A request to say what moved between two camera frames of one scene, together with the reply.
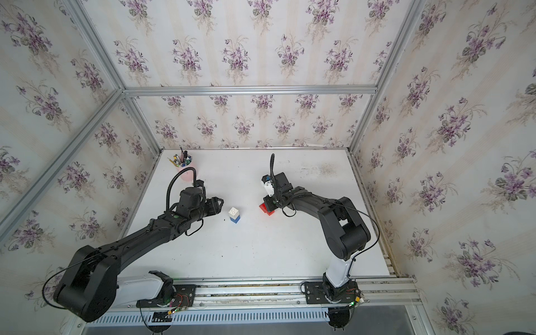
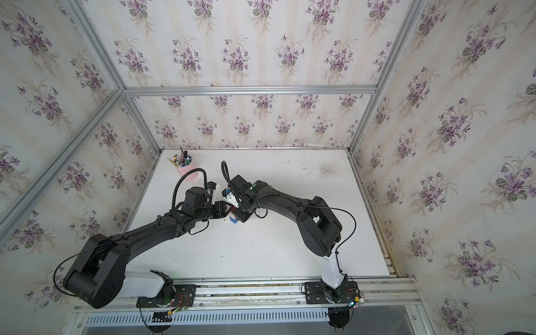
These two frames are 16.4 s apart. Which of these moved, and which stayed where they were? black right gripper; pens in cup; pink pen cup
Moved: black right gripper
Stayed: pink pen cup; pens in cup
